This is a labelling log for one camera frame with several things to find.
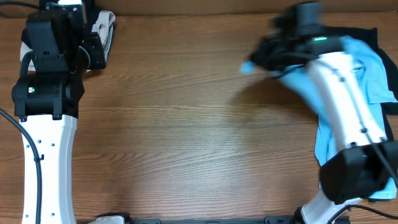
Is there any light blue t-shirt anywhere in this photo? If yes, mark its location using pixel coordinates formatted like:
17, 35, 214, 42
239, 34, 398, 200

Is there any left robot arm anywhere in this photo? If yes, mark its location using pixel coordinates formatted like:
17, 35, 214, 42
12, 1, 107, 223

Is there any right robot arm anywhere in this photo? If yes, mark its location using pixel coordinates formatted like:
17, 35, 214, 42
248, 1, 397, 223

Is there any black garment on right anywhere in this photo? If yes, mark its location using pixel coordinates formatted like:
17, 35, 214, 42
325, 26, 397, 141

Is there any folded beige garment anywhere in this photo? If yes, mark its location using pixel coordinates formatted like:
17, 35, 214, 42
20, 7, 116, 71

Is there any folded black garment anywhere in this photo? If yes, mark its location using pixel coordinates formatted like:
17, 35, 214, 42
39, 0, 100, 37

